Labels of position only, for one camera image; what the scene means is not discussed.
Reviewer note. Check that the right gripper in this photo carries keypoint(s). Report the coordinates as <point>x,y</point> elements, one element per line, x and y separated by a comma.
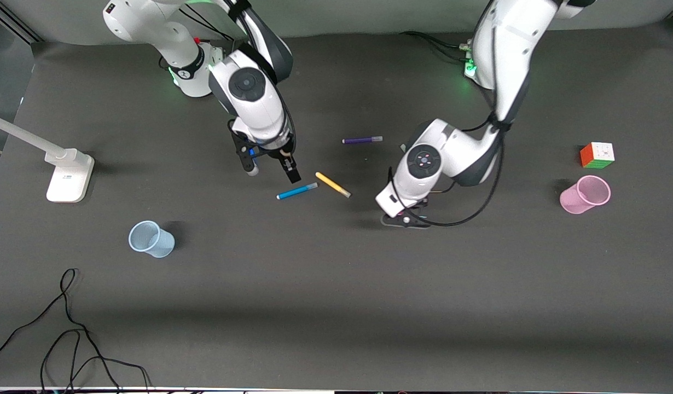
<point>286,161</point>

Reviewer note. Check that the white stand with base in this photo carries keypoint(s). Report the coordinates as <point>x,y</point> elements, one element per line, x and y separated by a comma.
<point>68,180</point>

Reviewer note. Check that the translucent pink plastic cup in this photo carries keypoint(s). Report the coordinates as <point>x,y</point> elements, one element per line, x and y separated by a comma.
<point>585,194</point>

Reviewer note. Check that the dark metal frame rail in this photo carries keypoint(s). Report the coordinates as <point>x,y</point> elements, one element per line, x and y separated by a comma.
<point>19,27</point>

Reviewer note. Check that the translucent blue plastic cup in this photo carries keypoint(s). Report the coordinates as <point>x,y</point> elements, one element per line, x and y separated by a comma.
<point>150,239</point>

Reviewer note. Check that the purple marker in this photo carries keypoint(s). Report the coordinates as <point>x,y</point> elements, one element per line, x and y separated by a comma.
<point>361,140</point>

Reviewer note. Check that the multicoloured puzzle cube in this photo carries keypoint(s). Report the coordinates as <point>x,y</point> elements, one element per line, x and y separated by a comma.
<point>597,155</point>

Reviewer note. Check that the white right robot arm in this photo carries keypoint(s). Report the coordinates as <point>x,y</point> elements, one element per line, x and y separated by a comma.
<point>167,22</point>

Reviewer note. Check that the yellow marker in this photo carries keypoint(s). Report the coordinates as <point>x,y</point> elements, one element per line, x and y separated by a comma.
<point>332,184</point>

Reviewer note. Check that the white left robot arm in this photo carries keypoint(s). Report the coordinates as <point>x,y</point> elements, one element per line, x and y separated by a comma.
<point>506,44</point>

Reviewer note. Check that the blue marker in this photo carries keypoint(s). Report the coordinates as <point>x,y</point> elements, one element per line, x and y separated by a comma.
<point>297,191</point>

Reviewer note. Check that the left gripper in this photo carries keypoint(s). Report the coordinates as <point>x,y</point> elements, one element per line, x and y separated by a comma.
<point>424,203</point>

